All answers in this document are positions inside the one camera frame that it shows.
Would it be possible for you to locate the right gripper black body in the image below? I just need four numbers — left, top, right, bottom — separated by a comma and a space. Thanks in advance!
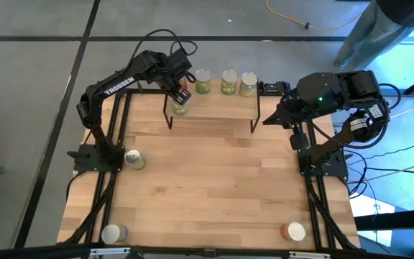
280, 94, 316, 127

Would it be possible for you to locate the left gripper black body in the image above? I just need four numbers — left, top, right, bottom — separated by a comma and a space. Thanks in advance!
163, 49, 193, 95

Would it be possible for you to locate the green can with red fruit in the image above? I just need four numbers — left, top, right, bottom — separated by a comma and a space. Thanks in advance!
170, 99, 190, 116

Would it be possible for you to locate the oranges label can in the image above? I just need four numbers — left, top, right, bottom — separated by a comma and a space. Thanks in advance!
195, 68, 212, 95

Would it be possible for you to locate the pears label can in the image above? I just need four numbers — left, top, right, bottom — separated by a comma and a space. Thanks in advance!
221, 69, 239, 96

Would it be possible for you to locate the carrots label can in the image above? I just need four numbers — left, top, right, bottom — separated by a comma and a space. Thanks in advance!
239, 71, 259, 97

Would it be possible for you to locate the can with olive green label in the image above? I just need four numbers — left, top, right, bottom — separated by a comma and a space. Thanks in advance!
124, 149, 146, 171

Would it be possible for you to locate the can with grey green label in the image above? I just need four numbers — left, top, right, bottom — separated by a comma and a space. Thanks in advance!
101, 223, 129, 245

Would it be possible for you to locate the small black box device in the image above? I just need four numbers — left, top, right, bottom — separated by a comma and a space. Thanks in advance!
260, 81, 291, 95

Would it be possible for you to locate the can with orange red label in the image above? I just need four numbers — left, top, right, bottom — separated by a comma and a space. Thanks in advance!
280, 221, 307, 242

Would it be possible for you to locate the black metal beam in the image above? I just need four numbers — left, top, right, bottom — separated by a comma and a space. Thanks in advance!
354, 207, 414, 231

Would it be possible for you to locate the black crossbar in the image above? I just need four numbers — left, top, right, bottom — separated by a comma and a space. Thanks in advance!
0, 244, 414, 259

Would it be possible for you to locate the wooden shelf with black frame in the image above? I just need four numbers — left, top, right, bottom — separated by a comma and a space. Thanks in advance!
162, 79, 262, 134

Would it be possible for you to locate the black aluminium rail frame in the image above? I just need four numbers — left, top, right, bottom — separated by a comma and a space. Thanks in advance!
57, 87, 168, 249
259, 89, 364, 252

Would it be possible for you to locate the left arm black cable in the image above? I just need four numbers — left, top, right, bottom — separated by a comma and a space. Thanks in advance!
131, 28, 198, 73

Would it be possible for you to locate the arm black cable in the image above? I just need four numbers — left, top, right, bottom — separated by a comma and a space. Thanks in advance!
307, 82, 402, 150
131, 28, 198, 73

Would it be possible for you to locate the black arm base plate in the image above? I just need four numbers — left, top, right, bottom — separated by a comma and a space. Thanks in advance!
67, 143, 126, 173
298, 149, 348, 178

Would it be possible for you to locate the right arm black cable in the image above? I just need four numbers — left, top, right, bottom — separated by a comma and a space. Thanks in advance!
307, 82, 402, 150

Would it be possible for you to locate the yellow extension cable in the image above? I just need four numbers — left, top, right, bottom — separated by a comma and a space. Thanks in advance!
265, 0, 366, 32

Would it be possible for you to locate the black floor cable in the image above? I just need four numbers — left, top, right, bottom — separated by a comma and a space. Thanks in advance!
367, 165, 414, 177

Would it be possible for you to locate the silver bracket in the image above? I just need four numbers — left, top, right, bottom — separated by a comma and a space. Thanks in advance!
288, 251, 332, 259
90, 247, 131, 256

